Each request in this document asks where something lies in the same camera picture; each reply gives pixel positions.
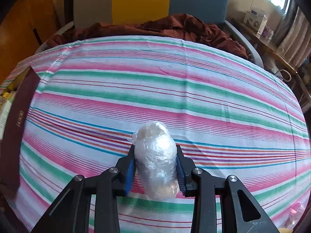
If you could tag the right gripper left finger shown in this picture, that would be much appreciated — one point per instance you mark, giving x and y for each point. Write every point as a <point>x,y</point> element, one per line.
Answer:
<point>70,211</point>

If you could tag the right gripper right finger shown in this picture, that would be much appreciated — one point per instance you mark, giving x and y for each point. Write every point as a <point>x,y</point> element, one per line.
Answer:
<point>240,211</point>

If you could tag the white plastic ball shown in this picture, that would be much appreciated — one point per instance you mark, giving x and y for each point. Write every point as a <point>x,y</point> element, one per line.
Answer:
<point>155,157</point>

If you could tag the gold tin box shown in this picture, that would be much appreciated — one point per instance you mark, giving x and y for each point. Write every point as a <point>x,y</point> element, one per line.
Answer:
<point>15,103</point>

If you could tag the striped bed sheet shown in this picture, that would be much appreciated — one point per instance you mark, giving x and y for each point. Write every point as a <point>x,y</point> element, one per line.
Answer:
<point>229,115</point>

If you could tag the maroon blanket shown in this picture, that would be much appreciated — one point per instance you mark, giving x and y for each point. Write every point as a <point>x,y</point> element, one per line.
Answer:
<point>181,26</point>

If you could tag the wooden side desk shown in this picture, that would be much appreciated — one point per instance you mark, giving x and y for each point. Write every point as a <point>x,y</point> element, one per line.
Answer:
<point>303,94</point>

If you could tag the white carton on desk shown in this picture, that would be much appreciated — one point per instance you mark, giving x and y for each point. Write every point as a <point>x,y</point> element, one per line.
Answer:
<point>256,19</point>

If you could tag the pink curtain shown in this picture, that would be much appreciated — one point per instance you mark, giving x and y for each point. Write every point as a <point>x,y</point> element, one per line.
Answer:
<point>292,36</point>

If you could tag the tricolour headboard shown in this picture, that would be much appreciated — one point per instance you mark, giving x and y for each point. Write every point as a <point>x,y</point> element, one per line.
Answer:
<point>89,12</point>

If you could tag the wooden wardrobe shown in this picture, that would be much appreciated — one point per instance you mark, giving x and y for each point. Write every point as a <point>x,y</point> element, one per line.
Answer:
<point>25,27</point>

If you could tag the grey bed frame rail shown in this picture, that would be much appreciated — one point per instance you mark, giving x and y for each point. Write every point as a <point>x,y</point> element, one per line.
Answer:
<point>253,55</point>

